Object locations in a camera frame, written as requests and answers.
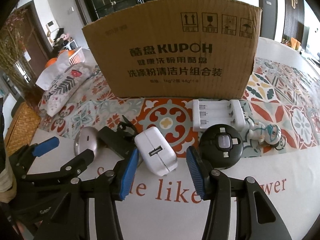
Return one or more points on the silver computer mouse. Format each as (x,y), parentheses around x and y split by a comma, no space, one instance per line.
(86,138)

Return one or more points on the black round cable hub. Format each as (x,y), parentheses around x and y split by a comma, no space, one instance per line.
(221,145)

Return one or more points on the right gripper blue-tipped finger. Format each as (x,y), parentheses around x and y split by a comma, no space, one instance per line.
(23,158)

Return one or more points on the small white figurine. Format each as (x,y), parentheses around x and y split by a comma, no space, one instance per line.
(270,135)

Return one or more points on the patterned table runner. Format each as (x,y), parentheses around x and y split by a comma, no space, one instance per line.
(276,94)

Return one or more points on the glass vase with dried flowers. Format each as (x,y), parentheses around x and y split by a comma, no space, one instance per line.
(14,40)

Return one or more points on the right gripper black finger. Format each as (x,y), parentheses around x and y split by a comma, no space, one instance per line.
(75,161)

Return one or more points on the white battery charger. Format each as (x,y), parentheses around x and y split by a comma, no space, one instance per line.
(217,114)

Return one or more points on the woven yellow placemat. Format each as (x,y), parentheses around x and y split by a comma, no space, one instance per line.
(22,129)

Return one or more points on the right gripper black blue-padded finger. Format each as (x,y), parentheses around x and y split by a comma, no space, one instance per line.
(256,216)
(68,217)

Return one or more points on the white basket of oranges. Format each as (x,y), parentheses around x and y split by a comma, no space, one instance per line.
(74,56)

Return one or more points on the black small charger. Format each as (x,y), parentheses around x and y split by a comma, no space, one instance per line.
(120,141)

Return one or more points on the floral fabric tissue pouch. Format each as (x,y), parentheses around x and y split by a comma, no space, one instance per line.
(61,80)

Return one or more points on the white USB wall charger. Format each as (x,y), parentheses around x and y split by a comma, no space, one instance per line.
(156,152)

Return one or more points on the brown cardboard box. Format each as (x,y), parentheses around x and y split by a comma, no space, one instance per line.
(177,48)

